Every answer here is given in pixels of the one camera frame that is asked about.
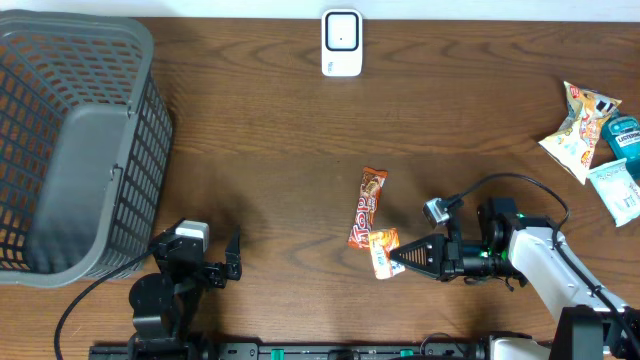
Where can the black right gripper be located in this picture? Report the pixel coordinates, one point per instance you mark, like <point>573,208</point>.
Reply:
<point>445,257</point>

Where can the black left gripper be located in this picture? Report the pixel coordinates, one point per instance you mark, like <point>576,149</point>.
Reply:
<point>217,273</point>

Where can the green white paper label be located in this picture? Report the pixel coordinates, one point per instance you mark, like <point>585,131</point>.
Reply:
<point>618,190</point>

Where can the grey plastic shopping basket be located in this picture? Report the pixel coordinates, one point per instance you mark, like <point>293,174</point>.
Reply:
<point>85,142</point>

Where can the white barcode scanner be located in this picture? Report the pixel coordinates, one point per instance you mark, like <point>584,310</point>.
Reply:
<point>341,43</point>

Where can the cream snack bag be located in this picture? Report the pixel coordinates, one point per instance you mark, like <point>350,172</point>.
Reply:
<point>573,145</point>

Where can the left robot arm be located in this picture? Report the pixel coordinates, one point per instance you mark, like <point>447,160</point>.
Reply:
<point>165,303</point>

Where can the small orange snack packet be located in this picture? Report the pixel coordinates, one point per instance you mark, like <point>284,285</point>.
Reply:
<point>381,243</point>

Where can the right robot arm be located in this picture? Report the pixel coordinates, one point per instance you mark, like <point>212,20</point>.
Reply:
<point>591,321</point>

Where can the blue mouthwash bottle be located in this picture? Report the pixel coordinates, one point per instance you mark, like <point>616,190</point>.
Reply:
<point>622,134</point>

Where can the orange chocolate bar wrapper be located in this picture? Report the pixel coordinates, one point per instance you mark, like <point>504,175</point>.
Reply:
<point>371,185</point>

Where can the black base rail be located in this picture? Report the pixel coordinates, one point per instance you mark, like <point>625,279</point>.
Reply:
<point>253,351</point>

